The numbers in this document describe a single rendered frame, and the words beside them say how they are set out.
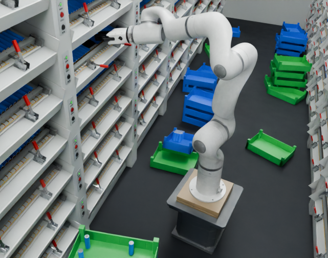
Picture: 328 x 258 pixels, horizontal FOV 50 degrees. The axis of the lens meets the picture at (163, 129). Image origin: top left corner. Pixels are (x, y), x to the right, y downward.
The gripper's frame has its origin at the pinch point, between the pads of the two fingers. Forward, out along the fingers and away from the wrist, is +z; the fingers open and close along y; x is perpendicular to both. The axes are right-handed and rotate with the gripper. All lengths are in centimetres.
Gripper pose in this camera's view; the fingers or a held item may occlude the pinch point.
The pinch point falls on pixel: (100, 36)
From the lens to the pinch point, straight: 175.2
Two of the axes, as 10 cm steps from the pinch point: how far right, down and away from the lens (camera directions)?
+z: -9.4, -0.6, 3.3
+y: 3.1, -5.3, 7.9
